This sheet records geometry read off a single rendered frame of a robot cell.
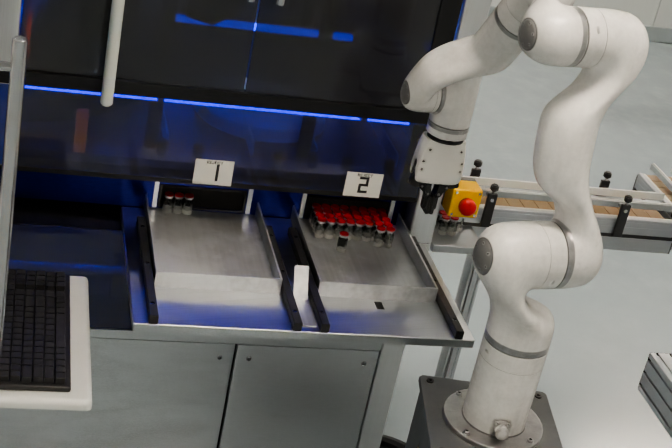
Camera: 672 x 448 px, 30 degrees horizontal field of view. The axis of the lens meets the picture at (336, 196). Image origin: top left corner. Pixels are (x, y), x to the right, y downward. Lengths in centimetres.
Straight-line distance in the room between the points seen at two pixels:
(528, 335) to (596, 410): 197
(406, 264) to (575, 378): 160
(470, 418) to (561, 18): 77
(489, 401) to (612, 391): 202
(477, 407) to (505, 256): 34
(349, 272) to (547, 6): 90
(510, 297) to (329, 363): 96
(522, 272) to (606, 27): 43
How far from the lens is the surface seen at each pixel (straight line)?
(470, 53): 237
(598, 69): 213
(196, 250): 271
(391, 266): 279
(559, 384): 426
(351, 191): 281
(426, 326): 261
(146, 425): 309
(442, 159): 253
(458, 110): 248
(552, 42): 205
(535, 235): 217
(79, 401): 235
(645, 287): 506
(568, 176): 214
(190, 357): 298
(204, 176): 274
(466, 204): 287
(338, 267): 274
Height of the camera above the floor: 219
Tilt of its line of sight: 25 degrees down
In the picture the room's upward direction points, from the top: 12 degrees clockwise
